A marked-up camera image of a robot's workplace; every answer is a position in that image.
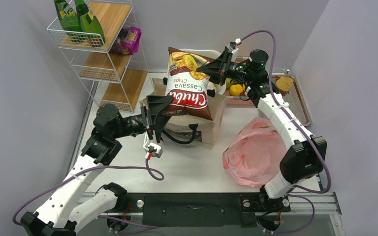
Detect yellow lemon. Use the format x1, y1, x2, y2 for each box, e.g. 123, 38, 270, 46
229, 84, 245, 96

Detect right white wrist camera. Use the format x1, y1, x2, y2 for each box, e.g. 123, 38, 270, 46
226, 38, 242, 54

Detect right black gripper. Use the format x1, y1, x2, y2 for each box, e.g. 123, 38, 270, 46
196, 51, 253, 87

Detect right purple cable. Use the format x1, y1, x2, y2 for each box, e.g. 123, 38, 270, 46
239, 29, 332, 235

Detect slice of bread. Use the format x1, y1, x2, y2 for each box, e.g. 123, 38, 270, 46
275, 75, 295, 95

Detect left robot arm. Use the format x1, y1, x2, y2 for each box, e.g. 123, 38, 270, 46
19, 95, 173, 236

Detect pink plastic basket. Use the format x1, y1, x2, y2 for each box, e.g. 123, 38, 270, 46
226, 57, 267, 107

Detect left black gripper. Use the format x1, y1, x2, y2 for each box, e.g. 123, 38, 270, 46
112, 95, 175, 142

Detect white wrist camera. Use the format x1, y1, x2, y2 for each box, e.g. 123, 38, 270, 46
226, 38, 242, 54
143, 133, 163, 160

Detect white plastic tub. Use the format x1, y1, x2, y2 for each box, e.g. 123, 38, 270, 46
181, 49, 226, 95

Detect purple snack packet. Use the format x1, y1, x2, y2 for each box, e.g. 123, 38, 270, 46
109, 27, 142, 55

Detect pink plastic grocery bag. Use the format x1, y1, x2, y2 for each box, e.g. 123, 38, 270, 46
222, 117, 287, 187

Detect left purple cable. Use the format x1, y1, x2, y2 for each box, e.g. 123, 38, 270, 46
12, 158, 165, 235

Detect white wire wooden shelf rack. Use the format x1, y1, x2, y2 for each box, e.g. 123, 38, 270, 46
47, 0, 148, 113

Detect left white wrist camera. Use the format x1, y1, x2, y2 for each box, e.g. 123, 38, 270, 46
143, 133, 163, 160

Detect beige canvas tote bag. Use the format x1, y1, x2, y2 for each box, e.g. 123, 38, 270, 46
151, 78, 228, 148

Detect yellow snack packet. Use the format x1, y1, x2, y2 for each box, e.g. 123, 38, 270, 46
163, 47, 212, 120

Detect purple cable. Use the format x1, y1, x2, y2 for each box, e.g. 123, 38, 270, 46
12, 158, 165, 235
239, 29, 332, 235

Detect green lime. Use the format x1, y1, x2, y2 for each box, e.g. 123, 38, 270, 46
226, 78, 232, 90

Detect metal tray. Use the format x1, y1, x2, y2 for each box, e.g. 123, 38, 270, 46
272, 74, 311, 126

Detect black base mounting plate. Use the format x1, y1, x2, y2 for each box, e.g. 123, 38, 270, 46
108, 192, 291, 227

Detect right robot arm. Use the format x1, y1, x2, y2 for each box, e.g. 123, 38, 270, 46
197, 49, 329, 211

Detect green glass bottle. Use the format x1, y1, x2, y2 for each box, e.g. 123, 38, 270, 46
74, 0, 105, 47
54, 0, 84, 43

